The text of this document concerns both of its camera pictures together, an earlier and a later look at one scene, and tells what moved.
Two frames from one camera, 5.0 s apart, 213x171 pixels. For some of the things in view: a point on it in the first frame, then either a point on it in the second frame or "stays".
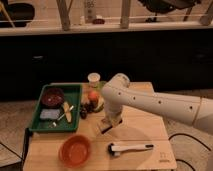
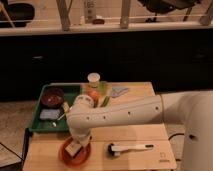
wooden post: x=64 y=14 stays
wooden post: x=125 y=13 stays
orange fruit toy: x=93 y=96 stays
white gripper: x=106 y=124 → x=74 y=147
